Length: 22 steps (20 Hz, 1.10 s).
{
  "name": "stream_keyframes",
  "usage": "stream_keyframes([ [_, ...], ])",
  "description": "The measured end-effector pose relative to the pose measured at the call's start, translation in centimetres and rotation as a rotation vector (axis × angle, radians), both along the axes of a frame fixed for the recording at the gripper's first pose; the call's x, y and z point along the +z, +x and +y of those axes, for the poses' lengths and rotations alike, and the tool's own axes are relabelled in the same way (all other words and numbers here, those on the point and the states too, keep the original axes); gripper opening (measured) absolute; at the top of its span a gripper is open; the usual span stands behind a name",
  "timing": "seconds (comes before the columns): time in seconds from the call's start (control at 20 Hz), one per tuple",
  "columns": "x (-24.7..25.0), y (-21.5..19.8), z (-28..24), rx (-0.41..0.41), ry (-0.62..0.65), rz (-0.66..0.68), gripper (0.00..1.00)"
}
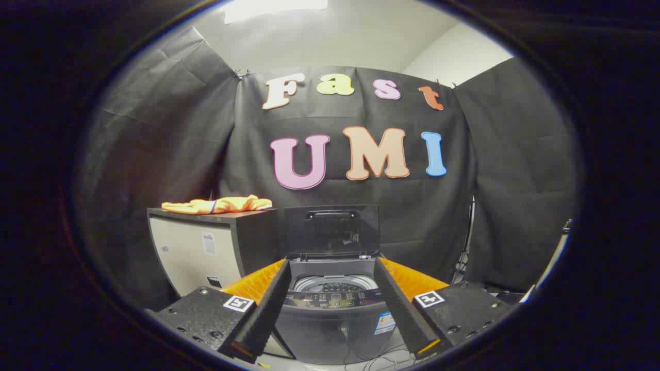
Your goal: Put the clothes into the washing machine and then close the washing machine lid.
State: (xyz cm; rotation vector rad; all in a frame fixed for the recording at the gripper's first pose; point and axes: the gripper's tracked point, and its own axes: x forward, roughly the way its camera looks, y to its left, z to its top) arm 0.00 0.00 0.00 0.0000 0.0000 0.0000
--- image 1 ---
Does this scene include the black backdrop cloth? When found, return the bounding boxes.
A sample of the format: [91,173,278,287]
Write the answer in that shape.
[77,26,581,310]

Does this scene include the thin black light stand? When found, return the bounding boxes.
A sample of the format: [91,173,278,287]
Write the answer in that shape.
[451,196,475,284]

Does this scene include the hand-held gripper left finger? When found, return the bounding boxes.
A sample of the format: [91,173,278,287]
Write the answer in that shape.
[146,258,293,364]

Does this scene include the orange shirt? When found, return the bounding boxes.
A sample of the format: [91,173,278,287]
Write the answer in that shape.
[161,195,273,215]

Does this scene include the grey washing machine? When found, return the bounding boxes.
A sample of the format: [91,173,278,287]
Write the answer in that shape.
[273,257,408,365]

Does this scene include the dark cabinet with white door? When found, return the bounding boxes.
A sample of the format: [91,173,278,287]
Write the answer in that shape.
[147,207,295,360]

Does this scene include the thin cables on floor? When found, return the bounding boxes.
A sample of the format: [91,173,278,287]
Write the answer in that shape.
[345,344,413,371]

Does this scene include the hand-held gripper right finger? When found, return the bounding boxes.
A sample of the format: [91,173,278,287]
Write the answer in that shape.
[372,256,516,360]

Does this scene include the white stand pole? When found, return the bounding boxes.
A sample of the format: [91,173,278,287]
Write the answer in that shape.
[521,219,573,305]

